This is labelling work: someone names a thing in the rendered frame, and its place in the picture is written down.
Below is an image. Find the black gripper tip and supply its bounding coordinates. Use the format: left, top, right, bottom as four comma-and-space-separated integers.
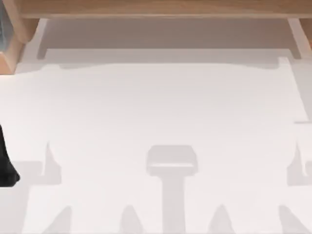
0, 124, 21, 188

